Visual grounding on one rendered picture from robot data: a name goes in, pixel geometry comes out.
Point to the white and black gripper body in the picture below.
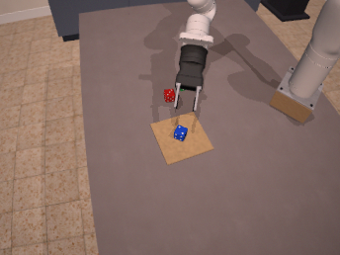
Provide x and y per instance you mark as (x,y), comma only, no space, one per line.
(193,58)

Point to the blue die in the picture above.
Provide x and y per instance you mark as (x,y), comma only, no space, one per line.
(180,132)

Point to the red die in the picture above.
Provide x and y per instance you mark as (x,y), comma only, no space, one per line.
(169,95)

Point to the tan square mat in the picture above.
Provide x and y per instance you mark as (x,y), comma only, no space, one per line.
(196,141)

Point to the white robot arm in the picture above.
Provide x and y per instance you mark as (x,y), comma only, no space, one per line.
(319,57)

